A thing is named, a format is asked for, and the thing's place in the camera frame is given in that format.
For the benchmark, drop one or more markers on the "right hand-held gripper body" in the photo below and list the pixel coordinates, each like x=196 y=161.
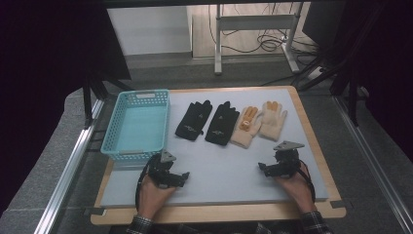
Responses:
x=287 y=162

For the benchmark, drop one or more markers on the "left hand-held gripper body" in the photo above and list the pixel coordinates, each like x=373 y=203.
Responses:
x=159 y=170

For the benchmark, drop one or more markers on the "beige glove with orange fingers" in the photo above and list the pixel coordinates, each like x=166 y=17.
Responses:
x=245 y=135

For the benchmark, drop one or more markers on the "beige glove with orange fingertips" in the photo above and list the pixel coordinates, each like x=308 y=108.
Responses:
x=272 y=125

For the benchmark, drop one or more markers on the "turquoise plastic basket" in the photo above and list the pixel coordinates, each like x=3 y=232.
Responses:
x=139 y=126

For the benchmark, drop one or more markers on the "black glove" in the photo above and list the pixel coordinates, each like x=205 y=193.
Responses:
x=194 y=122
x=222 y=125

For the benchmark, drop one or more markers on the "person's left hand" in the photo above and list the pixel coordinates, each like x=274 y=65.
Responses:
x=151 y=198

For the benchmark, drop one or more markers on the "person's right hand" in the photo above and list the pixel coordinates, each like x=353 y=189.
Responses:
x=298 y=191

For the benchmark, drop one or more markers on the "grey foam mat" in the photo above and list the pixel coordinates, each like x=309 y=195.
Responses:
x=220 y=169

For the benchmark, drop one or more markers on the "white power strip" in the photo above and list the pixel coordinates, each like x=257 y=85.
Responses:
x=314 y=73

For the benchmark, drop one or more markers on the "black tripod stand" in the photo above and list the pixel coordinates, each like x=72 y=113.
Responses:
x=352 y=94
x=87 y=100

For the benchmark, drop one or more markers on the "dark curtain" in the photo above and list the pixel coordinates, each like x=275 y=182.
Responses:
x=42 y=81
x=396 y=81

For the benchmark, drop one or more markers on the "white board panel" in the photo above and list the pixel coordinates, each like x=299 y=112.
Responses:
x=149 y=29

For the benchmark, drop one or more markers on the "aluminium rail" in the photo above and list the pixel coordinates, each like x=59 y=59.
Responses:
x=65 y=175
x=373 y=162

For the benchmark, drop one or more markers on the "white metal stand frame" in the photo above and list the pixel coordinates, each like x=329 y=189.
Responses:
x=256 y=22

